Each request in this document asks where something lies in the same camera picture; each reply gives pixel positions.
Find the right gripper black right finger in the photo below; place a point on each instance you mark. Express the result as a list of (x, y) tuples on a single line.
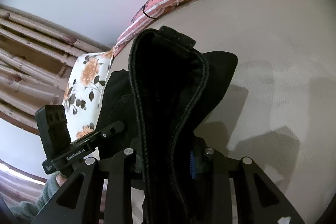
[(225, 188)]

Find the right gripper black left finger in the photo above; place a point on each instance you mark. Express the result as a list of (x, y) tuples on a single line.
[(96, 191)]

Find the black denim pants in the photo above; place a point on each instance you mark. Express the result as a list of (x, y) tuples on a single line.
[(167, 91)]

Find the person's left hand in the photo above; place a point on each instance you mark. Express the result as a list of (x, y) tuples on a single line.
[(60, 179)]

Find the white floral pillow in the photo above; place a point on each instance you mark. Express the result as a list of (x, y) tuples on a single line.
[(84, 92)]

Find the beige patterned curtain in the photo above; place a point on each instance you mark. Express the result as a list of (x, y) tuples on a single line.
[(37, 58)]

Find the beige woven bed mat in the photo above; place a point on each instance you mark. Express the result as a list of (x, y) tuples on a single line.
[(280, 106)]

